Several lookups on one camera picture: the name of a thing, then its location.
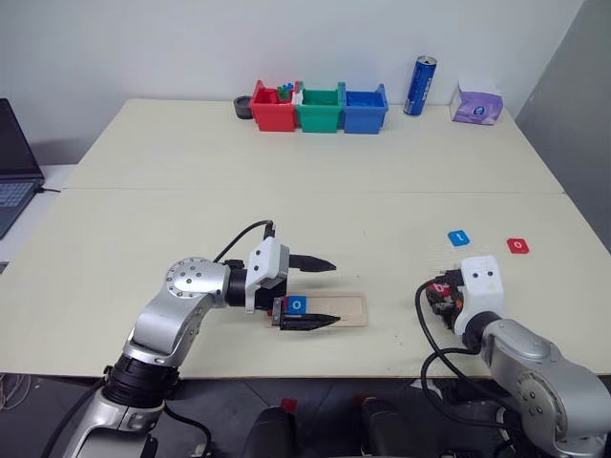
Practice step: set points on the black round bowl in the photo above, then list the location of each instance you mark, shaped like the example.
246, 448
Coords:
242, 109

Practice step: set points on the red letter o block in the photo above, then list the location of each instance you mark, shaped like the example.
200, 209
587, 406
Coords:
518, 245

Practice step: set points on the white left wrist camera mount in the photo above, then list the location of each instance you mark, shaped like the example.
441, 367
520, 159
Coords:
264, 260

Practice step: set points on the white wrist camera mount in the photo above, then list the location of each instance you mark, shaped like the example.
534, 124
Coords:
264, 260
482, 286

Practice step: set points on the red letter b block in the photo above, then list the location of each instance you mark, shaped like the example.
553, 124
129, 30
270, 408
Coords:
440, 288

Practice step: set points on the blue plastic bin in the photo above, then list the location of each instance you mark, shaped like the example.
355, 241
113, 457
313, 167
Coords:
365, 119

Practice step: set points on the wooden letter tray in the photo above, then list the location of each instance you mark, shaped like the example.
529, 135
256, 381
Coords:
343, 307

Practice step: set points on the white plastic piece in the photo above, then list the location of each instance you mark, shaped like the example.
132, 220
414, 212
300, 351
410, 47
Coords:
297, 97

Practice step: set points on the green plastic bin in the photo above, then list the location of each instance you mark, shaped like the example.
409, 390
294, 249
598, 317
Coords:
317, 119

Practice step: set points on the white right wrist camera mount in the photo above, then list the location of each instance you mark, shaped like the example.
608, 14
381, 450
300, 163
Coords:
482, 286

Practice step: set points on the red plastic bin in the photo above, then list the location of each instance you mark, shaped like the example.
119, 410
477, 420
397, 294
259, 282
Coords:
272, 114

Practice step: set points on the dark laptop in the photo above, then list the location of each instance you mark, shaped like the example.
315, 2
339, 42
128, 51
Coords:
16, 157

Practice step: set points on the colourful toy bricks pile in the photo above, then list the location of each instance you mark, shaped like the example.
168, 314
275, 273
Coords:
286, 91

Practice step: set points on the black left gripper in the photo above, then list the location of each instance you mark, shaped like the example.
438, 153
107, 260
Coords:
269, 298

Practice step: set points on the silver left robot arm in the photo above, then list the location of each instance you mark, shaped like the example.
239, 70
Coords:
186, 281

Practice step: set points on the purple tissue pack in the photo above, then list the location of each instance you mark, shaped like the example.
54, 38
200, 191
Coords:
477, 110

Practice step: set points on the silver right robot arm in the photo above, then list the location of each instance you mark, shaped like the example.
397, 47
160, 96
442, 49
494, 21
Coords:
525, 362

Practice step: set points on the blue drink can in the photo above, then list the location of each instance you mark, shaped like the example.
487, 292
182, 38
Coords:
420, 86

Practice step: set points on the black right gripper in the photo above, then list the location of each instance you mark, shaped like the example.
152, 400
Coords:
456, 312

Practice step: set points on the blue letter o block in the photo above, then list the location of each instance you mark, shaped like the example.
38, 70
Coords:
296, 304

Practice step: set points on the blue letter t block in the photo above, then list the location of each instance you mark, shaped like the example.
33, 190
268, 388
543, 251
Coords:
459, 238

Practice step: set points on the dark rounded shape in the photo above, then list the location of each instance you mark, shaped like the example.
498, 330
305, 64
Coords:
274, 434
384, 429

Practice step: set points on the small red square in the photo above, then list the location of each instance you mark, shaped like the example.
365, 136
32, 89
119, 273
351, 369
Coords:
289, 404

